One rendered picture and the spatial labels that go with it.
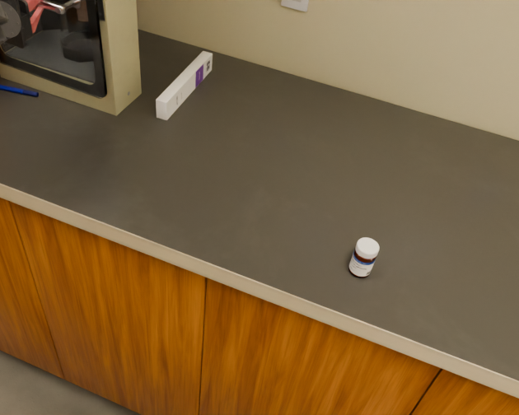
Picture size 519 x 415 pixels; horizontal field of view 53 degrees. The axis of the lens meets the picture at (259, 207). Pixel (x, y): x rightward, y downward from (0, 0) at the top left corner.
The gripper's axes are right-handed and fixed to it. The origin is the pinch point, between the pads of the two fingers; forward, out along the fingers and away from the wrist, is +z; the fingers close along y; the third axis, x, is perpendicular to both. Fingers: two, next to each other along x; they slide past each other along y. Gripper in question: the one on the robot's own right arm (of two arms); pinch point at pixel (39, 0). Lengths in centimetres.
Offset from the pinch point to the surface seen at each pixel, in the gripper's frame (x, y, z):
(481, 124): -91, -23, 50
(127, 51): -11.2, -12.2, 12.3
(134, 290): -32, -47, -20
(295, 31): -38, -14, 50
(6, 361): 19, -121, -19
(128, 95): -11.7, -22.6, 11.2
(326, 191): -63, -24, 5
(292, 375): -70, -53, -20
